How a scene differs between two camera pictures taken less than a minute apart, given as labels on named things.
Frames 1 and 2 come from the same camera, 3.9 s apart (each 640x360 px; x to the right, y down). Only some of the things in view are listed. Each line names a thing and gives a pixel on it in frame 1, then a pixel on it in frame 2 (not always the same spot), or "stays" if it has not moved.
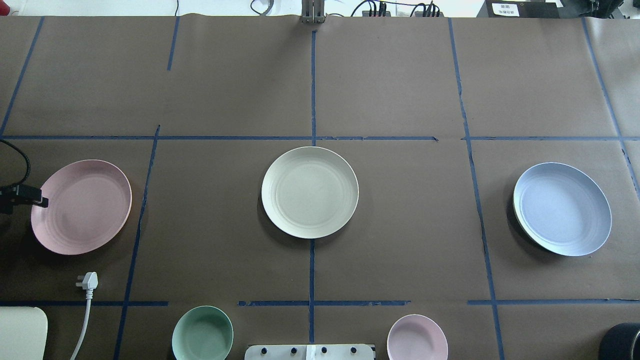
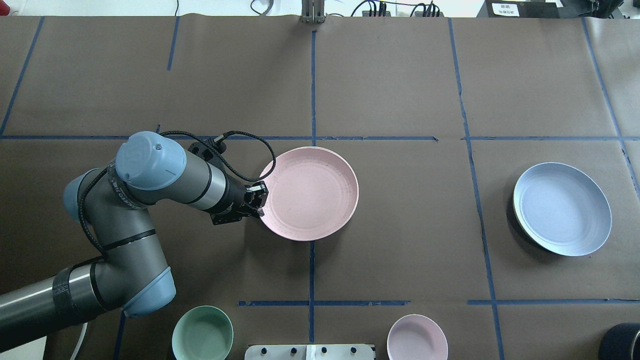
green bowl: x=202 y=332 stays
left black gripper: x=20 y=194 to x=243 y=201
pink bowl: x=416 y=337 stays
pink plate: x=88 y=201 to x=313 y=194
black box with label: x=519 y=9 stays
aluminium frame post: x=313 y=11 stays
